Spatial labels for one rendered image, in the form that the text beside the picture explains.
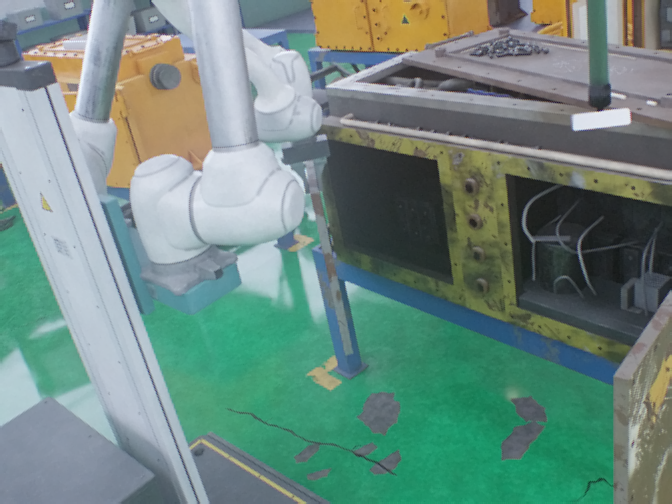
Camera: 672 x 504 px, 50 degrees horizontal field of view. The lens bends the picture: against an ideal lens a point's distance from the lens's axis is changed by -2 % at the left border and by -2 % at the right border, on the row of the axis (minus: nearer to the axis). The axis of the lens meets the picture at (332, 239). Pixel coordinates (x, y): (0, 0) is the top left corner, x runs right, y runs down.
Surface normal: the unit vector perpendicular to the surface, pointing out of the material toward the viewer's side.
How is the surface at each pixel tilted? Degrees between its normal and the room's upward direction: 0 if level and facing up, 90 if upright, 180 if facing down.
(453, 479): 0
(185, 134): 90
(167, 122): 90
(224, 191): 77
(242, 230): 99
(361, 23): 90
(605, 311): 0
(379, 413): 0
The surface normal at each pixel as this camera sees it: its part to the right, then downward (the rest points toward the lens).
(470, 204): -0.73, 0.42
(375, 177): 0.66, 0.22
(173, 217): -0.28, 0.38
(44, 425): -0.18, -0.88
